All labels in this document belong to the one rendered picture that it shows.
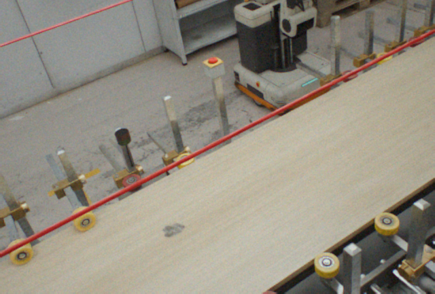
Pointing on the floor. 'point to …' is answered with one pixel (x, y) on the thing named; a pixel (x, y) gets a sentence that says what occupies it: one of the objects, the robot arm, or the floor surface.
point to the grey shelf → (169, 28)
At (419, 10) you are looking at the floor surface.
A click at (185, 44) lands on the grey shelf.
